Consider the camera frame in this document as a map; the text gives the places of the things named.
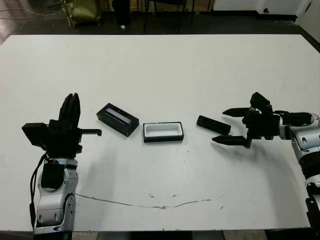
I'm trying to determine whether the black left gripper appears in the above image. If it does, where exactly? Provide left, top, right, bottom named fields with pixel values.
left=44, top=92, right=103, bottom=158

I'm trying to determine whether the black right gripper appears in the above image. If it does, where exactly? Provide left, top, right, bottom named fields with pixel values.
left=211, top=106, right=280, bottom=150

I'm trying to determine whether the black phone-like camera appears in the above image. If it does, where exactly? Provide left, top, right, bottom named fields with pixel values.
left=196, top=115, right=232, bottom=136

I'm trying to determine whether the black box lid silver stripe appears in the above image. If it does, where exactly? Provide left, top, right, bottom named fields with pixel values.
left=96, top=102, right=140, bottom=138

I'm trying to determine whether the black box base white inlay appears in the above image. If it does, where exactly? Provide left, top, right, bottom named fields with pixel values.
left=143, top=121, right=185, bottom=144

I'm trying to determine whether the yellow-green plastic bag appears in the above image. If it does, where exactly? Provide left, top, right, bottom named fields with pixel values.
left=65, top=0, right=102, bottom=28

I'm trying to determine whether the black upright case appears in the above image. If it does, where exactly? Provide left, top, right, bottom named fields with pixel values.
left=112, top=0, right=132, bottom=26

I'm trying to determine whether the white door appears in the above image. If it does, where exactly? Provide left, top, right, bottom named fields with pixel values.
left=296, top=0, right=320, bottom=43

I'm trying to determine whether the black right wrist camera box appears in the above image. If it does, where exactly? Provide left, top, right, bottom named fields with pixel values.
left=249, top=91, right=273, bottom=112

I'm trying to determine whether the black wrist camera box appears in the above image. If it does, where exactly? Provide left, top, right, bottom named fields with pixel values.
left=249, top=91, right=273, bottom=112
left=21, top=122, right=50, bottom=148

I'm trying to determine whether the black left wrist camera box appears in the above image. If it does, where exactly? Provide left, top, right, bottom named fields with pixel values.
left=21, top=122, right=50, bottom=148

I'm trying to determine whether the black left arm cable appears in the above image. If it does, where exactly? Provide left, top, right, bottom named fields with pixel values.
left=29, top=153, right=50, bottom=228

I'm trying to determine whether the thin white floor cable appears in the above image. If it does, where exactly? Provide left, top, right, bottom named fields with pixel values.
left=0, top=1, right=67, bottom=20

